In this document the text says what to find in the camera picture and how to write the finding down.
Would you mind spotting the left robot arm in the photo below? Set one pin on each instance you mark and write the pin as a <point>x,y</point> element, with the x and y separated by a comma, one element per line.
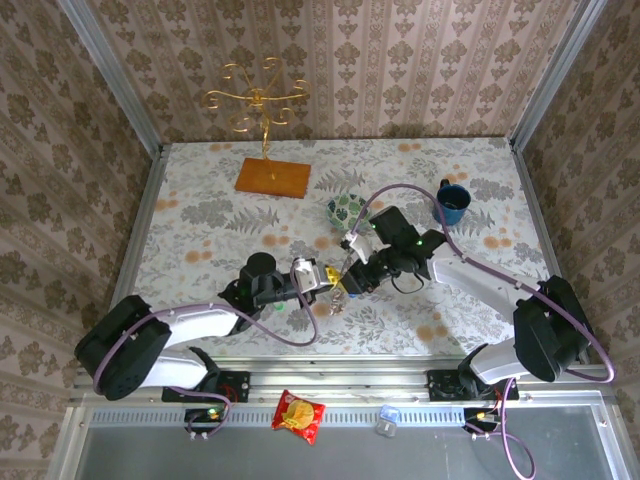
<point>120,350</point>

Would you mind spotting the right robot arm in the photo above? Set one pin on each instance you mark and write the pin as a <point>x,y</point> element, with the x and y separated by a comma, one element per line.
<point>550,330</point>

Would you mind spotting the green leaf pattern bowl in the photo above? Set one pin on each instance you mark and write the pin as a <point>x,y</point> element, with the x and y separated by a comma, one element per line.
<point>342,210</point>

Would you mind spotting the blue enamel mug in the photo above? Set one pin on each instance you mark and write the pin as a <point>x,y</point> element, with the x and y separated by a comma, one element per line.
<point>450,212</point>

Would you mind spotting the red snack packet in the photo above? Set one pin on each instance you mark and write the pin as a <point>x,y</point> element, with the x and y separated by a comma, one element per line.
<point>297,415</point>

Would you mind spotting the floral tablecloth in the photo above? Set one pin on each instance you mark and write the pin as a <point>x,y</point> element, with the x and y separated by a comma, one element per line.
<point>200,170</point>

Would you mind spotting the small clear plastic cup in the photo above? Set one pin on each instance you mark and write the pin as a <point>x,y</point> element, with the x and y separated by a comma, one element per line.
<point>387,422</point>

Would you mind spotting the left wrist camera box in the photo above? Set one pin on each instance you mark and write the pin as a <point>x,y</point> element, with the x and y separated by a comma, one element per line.
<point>306,275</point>

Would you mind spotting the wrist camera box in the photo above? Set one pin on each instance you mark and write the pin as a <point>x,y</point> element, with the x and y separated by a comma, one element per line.
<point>306,275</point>
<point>360,245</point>

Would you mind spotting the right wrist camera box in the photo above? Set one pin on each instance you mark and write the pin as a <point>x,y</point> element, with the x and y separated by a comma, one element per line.
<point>360,245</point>

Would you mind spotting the aluminium frame rail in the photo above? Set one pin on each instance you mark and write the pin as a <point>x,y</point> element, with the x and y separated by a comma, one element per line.
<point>340,380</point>

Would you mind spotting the aluminium side rail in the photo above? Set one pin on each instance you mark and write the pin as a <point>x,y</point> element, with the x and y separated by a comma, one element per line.
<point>129,250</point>
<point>544,225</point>

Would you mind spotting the aluminium frame post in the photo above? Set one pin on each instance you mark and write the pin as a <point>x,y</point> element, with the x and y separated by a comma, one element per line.
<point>110,65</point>
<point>559,65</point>

